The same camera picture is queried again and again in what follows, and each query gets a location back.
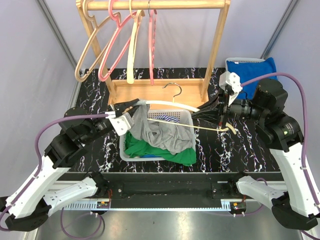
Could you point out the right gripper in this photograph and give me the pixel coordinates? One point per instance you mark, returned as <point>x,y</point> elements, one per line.
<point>213,115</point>

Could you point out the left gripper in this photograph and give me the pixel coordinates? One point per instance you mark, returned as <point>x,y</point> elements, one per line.
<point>121,107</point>

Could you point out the blue white striped tank top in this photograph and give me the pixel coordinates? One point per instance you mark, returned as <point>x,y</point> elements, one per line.
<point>167,118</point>

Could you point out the grey tank top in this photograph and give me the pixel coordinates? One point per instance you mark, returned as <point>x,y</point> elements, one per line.
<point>164,135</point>

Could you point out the green tank top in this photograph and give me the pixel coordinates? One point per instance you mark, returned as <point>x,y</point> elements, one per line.
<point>139,149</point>

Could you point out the wooden hanger with blue top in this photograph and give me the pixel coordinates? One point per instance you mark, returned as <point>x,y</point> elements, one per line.
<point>137,17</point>

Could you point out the light wooden hanger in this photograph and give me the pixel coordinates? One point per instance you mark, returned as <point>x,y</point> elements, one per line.
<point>92,28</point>

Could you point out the pink hanger with green top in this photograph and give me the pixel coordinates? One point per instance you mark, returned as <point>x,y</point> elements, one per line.
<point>151,40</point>

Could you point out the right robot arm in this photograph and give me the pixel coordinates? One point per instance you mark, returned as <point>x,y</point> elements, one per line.
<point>282,134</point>

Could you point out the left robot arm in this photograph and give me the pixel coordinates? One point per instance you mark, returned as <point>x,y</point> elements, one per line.
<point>58,146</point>

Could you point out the white perforated plastic basket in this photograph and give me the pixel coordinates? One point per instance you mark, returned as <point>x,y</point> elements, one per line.
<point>185,120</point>

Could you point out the wooden clothes rack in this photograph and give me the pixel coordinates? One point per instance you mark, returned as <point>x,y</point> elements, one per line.
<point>180,93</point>

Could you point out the blue folded cloth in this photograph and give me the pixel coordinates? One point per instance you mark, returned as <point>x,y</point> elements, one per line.
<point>250,70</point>

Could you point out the grey side basket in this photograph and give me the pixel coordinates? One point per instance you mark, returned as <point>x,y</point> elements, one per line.
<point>238,60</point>

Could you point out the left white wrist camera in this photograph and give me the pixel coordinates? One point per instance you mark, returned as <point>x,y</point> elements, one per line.
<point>120,126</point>

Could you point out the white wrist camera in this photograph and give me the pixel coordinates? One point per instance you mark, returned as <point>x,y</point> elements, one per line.
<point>230,81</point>
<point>120,126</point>

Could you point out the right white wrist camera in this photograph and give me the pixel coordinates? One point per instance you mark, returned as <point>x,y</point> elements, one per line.
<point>230,81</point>

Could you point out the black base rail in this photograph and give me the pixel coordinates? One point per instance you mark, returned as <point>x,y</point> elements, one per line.
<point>168,191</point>

